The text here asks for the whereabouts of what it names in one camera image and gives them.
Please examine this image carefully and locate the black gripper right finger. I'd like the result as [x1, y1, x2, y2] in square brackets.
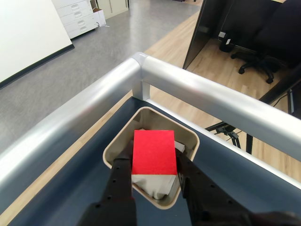
[175, 147, 254, 226]

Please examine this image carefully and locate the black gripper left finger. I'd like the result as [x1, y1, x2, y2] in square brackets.
[79, 140, 138, 226]

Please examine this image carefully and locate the red cube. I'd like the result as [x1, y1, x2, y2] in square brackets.
[131, 129, 178, 176]

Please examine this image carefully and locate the beige box with rounded corners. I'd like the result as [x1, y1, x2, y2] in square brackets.
[103, 106, 200, 210]

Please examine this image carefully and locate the dark blue table mat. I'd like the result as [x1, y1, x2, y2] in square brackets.
[8, 96, 301, 226]

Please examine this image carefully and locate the white crumpled cloth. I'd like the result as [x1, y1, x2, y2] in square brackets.
[130, 128, 186, 201]

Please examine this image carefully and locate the black tripod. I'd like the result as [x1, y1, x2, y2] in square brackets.
[204, 121, 254, 155]

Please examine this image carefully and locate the dark desk side panel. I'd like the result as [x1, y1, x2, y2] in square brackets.
[182, 0, 228, 71]

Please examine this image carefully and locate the black office chair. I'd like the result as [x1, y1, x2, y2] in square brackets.
[231, 0, 301, 85]

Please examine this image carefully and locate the white drawer cabinet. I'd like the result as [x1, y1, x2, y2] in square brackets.
[51, 0, 107, 40]

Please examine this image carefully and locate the beige cabinet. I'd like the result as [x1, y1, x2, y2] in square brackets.
[103, 0, 130, 20]

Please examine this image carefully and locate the silver metal rail frame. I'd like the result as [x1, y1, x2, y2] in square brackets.
[0, 51, 301, 192]

